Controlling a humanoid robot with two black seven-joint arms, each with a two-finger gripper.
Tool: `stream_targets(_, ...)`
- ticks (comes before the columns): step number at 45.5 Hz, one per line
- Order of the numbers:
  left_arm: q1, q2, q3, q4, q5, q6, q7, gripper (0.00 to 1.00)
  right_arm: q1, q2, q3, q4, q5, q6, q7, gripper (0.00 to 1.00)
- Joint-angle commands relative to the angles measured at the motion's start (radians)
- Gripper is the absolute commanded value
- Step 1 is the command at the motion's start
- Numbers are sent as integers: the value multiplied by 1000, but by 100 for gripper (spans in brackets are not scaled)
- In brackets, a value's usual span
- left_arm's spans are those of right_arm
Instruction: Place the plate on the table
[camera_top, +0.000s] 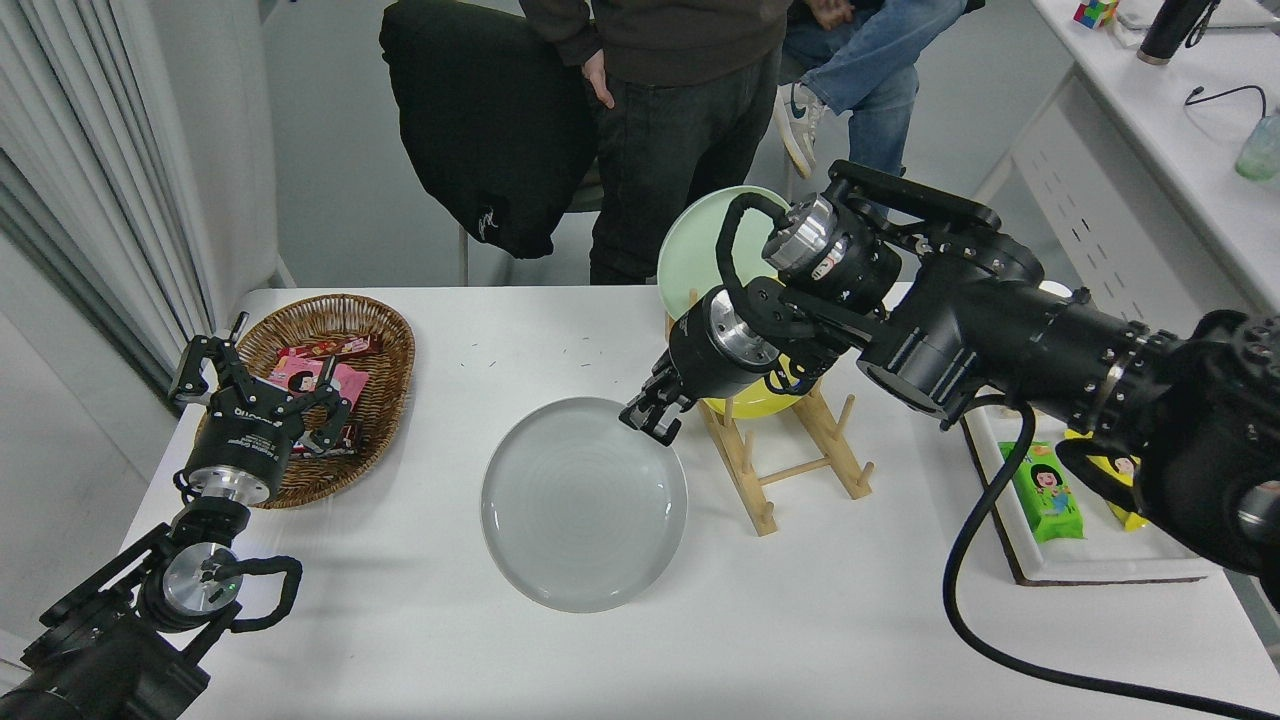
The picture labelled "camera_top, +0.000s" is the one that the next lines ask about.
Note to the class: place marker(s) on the black jacket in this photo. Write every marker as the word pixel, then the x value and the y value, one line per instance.
pixel 490 130

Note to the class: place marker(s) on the white pleated curtain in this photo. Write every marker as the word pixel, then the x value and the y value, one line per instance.
pixel 80 150

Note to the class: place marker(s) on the green snack packet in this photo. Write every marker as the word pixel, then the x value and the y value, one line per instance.
pixel 1042 495

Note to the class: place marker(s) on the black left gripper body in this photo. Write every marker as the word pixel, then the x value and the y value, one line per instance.
pixel 245 440

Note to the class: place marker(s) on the colourful puzzle cube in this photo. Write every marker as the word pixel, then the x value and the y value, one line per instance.
pixel 1095 12

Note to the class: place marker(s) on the seated person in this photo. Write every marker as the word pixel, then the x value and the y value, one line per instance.
pixel 880 90

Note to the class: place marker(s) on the seated person's hand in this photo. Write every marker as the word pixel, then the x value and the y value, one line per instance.
pixel 830 12

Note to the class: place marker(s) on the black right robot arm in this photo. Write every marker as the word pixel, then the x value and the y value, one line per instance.
pixel 1000 320

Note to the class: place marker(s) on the pink snack box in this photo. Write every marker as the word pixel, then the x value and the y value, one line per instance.
pixel 345 385

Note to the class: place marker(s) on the red snack bar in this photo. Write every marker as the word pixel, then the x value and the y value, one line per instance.
pixel 340 346

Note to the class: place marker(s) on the dark snack bar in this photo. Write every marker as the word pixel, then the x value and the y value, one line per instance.
pixel 350 436

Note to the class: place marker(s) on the standing person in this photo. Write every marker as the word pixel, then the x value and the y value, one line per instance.
pixel 680 130

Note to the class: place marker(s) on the green translucent cup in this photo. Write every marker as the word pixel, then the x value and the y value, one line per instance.
pixel 1260 150

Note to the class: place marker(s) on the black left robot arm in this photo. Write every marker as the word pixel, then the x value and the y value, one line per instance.
pixel 90 660

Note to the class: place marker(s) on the grey plate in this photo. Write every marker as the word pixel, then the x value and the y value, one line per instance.
pixel 580 510

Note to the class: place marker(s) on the brown wicker basket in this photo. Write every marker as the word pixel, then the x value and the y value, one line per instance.
pixel 385 400

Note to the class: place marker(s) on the pale green plate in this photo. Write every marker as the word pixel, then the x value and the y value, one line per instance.
pixel 690 255

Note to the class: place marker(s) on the black bottle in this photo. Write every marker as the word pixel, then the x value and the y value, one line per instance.
pixel 1165 30

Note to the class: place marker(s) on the standing person's hand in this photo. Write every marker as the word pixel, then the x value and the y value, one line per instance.
pixel 596 80

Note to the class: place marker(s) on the yellow snack packet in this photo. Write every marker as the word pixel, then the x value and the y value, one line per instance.
pixel 1127 517

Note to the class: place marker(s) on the yellow plate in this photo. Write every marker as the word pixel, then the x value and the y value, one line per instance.
pixel 750 408

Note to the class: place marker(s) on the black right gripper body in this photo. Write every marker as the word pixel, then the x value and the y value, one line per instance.
pixel 700 355

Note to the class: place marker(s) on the white rectangular tray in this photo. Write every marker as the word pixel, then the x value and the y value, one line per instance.
pixel 1090 560

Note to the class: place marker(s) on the wooden plate rack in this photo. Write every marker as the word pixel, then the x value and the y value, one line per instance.
pixel 765 515

